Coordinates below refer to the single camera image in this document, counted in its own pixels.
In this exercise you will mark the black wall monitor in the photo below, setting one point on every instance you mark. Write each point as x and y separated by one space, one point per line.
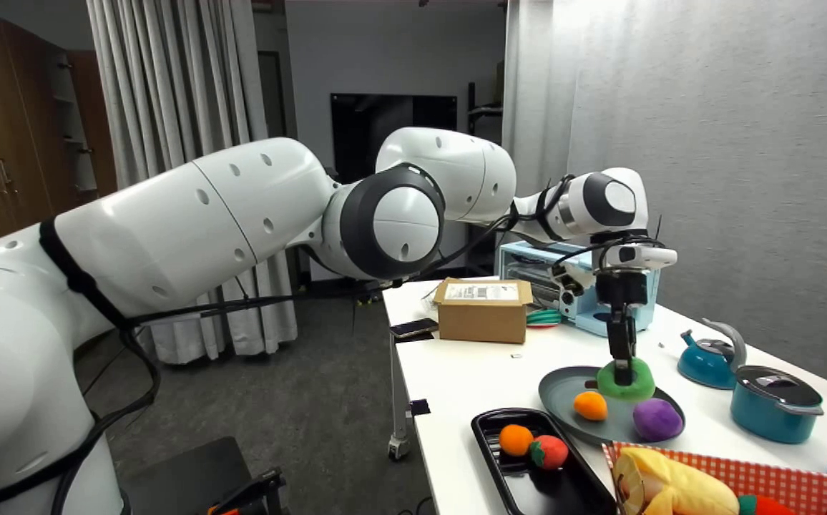
392 119

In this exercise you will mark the brown cardboard shipping box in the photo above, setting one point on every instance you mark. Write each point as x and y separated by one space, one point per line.
484 317

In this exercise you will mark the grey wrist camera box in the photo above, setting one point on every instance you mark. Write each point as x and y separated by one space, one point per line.
573 282

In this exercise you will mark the green pear plush toy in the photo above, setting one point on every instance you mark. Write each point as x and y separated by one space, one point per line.
643 384

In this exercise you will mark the orange black clamp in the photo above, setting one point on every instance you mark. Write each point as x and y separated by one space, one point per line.
252 494

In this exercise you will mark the black plastic tray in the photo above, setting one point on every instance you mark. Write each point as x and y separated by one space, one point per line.
500 476

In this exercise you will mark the purple plush toy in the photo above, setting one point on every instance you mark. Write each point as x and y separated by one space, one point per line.
657 418

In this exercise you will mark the black perforated base board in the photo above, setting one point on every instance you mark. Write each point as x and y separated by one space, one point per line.
185 481

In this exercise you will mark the red orange plush toy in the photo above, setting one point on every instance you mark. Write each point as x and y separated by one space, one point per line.
767 507

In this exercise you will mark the red patterned cardboard box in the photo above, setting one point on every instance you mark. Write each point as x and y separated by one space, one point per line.
802 481

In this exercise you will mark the yellow banana plush toy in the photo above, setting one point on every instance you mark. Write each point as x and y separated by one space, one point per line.
671 488

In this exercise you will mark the brown wooden door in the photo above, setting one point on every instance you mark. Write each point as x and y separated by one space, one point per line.
13 117

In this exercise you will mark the teal toy pot with lid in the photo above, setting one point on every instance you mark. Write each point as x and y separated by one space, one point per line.
774 410

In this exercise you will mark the teal toy kettle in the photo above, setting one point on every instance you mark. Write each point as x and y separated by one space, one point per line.
703 363

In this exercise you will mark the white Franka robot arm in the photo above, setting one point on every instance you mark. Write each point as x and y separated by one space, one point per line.
193 220

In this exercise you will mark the grey pleated curtain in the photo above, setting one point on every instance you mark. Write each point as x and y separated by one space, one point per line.
185 59

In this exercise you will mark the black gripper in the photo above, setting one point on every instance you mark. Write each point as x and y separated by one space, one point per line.
623 288

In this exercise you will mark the red green plush fruit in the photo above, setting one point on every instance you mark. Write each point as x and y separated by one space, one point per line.
551 454

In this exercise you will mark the dark grey round plate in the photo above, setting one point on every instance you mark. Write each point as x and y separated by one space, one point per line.
560 393

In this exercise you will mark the grey table leg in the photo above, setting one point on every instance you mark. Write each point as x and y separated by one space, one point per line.
398 390

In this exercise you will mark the teal flat toy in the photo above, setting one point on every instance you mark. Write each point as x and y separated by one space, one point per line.
545 320

